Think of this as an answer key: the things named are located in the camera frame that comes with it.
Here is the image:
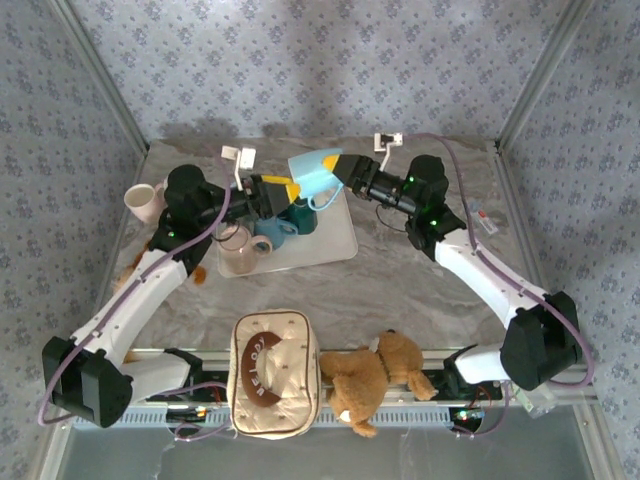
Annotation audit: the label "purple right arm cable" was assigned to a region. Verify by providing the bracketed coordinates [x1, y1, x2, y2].
[399, 132, 596, 389]

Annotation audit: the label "aluminium frame post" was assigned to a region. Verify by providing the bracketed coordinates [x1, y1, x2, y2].
[49, 0, 152, 157]
[495, 0, 599, 151]

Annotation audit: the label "beige quilted tissue box cover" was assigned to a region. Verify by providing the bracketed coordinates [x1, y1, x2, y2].
[225, 308, 322, 442]

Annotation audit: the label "clear plastic packet green label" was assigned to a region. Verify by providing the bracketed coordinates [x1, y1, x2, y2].
[514, 384, 557, 420]

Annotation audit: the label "dark green mug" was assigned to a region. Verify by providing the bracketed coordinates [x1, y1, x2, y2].
[277, 199, 320, 236]

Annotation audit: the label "teal blue mug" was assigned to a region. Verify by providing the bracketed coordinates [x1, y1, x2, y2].
[253, 215, 300, 247]

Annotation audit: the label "light blue mug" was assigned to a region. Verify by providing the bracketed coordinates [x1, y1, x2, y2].
[287, 147, 347, 212]

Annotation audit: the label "large brown teddy bear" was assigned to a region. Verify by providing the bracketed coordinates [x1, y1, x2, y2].
[318, 328, 440, 439]

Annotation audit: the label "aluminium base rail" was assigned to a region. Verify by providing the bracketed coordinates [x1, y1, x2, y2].
[122, 346, 504, 404]

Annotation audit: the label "clear tag with red mark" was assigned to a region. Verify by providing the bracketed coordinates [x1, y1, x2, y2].
[469, 199, 501, 236]

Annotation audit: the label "grey slotted cable duct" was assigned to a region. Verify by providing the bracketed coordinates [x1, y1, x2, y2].
[64, 403, 484, 432]

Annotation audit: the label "pinkish clear mug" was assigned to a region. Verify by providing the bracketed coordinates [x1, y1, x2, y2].
[218, 223, 275, 276]

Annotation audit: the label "small circuit board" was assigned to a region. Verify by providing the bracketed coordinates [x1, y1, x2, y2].
[448, 407, 487, 424]
[166, 405, 209, 422]

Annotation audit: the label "small orange-brown plush toy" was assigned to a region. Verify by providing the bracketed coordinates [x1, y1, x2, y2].
[112, 239, 209, 296]

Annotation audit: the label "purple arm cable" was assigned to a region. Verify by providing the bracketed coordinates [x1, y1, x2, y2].
[399, 132, 596, 389]
[37, 144, 236, 426]

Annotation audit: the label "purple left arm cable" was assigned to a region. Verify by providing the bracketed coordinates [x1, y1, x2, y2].
[37, 144, 236, 426]

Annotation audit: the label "white plastic tray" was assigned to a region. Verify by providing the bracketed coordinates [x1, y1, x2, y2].
[217, 187, 360, 279]

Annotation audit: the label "aluminium profile bars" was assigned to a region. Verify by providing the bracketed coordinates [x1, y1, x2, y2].
[547, 364, 600, 404]

